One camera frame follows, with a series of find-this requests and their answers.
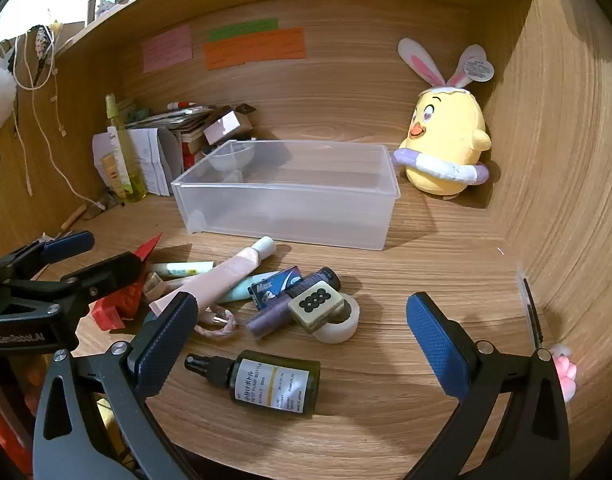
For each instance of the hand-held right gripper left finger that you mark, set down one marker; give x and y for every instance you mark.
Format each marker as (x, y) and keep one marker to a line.
(166, 340)

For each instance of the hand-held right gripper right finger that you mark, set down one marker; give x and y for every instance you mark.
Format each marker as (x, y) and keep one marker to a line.
(435, 345)

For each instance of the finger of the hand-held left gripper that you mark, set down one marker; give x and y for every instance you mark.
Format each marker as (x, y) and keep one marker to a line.
(111, 270)
(68, 246)

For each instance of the red packet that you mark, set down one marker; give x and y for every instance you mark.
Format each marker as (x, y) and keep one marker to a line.
(113, 312)

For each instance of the white green lip balm tube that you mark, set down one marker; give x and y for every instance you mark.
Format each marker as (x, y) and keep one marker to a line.
(186, 270)

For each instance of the pink cosmetic tube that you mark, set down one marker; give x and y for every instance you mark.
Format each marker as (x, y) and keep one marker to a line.
(221, 272)

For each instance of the white tape roll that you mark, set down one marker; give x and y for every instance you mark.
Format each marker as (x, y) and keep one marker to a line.
(343, 330)

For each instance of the purple bottle with dark cap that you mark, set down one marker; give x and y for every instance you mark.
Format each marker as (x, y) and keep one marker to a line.
(271, 317)

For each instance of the small blue box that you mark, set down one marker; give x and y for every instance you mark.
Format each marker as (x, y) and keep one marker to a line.
(276, 282)

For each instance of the dark green spray bottle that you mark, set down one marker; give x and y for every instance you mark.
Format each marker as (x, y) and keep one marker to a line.
(286, 385)

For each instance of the olive dotted craft punch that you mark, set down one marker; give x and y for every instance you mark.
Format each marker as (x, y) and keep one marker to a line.
(313, 302)

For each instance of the clear plastic storage box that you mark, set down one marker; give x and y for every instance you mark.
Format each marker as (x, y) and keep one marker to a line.
(286, 210)

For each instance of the wooden stick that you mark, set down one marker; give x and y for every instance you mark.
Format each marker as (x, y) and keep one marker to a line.
(73, 215)

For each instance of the cream hand cream tube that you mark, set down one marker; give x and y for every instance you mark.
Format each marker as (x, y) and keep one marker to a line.
(112, 172)

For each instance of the yellow green spray bottle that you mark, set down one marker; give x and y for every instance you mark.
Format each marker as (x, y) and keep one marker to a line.
(128, 160)

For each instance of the folded white paper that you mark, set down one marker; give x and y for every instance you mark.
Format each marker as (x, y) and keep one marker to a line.
(151, 155)

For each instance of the pink paw toy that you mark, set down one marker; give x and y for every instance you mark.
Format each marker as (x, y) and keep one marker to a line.
(565, 370)

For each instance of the teal container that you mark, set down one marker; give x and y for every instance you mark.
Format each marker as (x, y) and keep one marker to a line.
(142, 112)

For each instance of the stack of books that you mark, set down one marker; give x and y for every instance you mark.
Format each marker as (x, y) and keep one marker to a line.
(186, 130)

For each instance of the white bowl of coins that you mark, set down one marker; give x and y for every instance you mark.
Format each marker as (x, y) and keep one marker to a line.
(231, 157)

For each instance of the red white marker pen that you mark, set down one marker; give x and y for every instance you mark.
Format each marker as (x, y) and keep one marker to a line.
(183, 105)

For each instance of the small white cardboard box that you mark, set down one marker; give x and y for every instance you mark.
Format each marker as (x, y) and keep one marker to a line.
(223, 127)

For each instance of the yellow chick plush toy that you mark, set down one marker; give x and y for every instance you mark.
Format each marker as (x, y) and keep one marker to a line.
(448, 130)

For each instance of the pink paper note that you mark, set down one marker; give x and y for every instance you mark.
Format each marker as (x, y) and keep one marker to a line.
(166, 50)

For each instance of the orange paper note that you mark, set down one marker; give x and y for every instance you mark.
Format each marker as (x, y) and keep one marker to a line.
(256, 50)

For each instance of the green paper note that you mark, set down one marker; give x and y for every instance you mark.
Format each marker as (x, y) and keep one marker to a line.
(243, 29)

